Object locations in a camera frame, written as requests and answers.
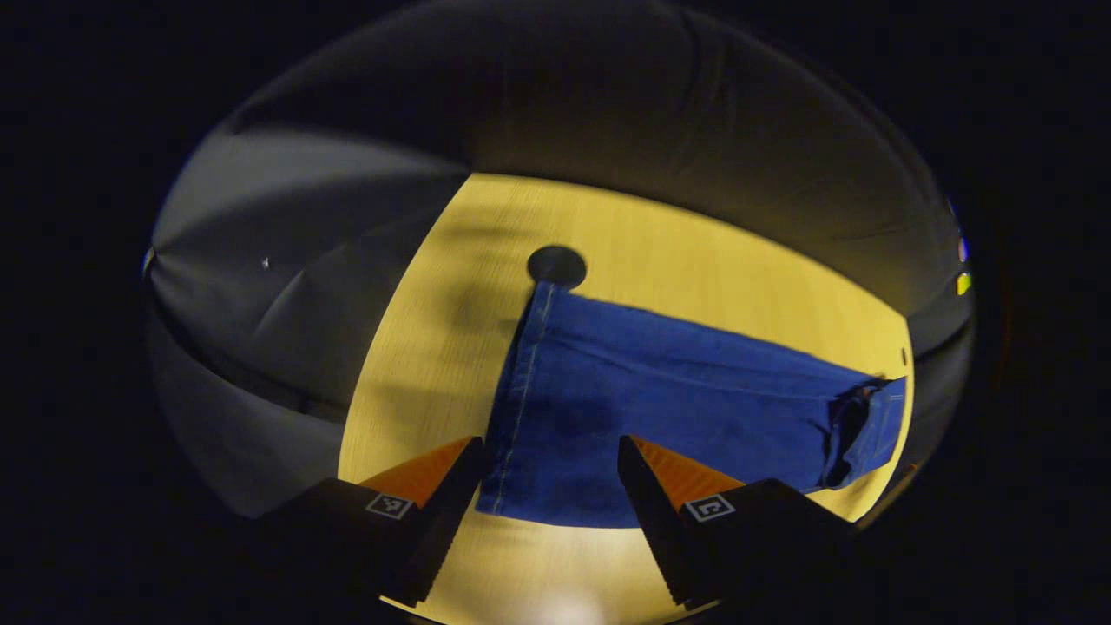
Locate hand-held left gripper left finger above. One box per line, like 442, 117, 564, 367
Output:
259, 436, 486, 609

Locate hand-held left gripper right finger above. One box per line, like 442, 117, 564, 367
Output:
617, 436, 858, 609

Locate blue denim jeans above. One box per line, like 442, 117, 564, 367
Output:
476, 281, 909, 529

